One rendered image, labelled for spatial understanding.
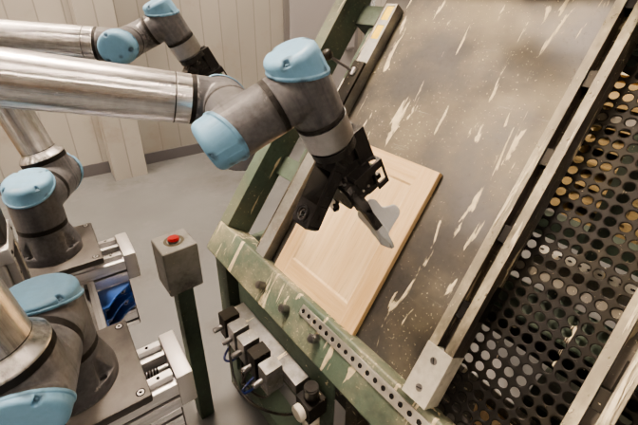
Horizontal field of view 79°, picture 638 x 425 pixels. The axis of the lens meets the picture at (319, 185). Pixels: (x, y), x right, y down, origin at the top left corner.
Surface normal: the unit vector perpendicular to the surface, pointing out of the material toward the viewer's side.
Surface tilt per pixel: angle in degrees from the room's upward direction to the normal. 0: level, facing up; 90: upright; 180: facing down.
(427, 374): 54
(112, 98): 94
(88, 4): 90
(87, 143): 90
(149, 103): 94
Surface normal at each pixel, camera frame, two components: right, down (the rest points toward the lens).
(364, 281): -0.62, -0.30
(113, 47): 0.18, 0.45
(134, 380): 0.01, -0.89
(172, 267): 0.63, 0.36
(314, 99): 0.42, 0.50
